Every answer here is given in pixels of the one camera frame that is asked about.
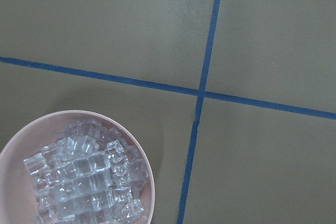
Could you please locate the pink bowl of ice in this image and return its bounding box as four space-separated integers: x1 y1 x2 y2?
1 110 155 223

